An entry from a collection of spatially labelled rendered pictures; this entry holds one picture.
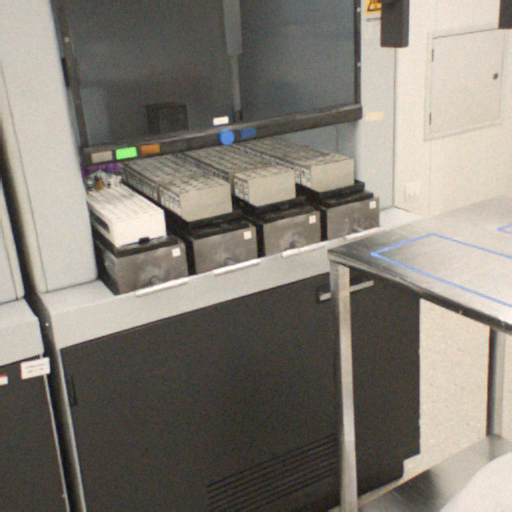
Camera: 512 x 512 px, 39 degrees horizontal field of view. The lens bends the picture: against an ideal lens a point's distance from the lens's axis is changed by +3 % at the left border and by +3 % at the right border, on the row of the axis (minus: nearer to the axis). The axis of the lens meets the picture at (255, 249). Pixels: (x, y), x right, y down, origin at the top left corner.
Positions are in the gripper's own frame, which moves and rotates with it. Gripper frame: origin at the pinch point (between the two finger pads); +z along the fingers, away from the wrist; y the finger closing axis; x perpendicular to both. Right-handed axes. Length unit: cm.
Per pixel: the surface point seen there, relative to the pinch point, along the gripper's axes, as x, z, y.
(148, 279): 66, 45, -11
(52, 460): 66, 75, -33
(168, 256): 66, 41, -7
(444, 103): 186, 50, 168
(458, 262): 26, 38, 27
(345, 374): 41, 62, 15
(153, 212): 70, 33, -7
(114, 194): 88, 33, -9
